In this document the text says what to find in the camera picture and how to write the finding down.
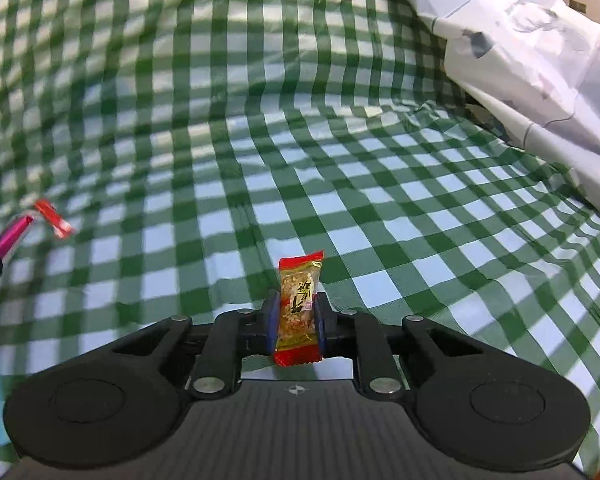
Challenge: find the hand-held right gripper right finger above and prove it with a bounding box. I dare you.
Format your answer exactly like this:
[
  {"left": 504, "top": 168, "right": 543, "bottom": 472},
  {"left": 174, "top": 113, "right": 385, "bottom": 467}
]
[{"left": 314, "top": 290, "right": 481, "bottom": 401}]

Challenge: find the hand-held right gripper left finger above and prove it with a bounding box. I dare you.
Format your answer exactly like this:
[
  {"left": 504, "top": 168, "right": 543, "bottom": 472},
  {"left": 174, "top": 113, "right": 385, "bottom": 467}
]
[{"left": 112, "top": 292, "right": 281, "bottom": 401}]

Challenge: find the red peanut candy packet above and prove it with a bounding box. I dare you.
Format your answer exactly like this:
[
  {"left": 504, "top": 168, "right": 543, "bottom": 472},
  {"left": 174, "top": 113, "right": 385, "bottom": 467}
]
[{"left": 272, "top": 250, "right": 327, "bottom": 368}]

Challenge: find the pink stick packet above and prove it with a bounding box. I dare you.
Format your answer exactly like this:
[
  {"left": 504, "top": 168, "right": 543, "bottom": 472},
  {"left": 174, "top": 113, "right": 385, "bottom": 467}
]
[{"left": 0, "top": 213, "right": 35, "bottom": 257}]

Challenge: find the red white snack packet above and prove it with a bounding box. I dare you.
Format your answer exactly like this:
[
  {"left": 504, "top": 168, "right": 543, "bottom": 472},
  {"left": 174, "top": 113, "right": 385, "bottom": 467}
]
[{"left": 33, "top": 199, "right": 77, "bottom": 239}]

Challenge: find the green white gingham blanket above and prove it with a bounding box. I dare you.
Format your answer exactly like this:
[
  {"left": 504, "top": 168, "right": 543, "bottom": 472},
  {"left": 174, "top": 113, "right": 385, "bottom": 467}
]
[{"left": 0, "top": 0, "right": 600, "bottom": 480}]

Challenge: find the white patterned quilt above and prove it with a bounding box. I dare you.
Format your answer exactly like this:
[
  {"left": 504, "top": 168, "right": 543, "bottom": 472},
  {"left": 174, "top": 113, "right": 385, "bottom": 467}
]
[{"left": 385, "top": 0, "right": 600, "bottom": 223}]

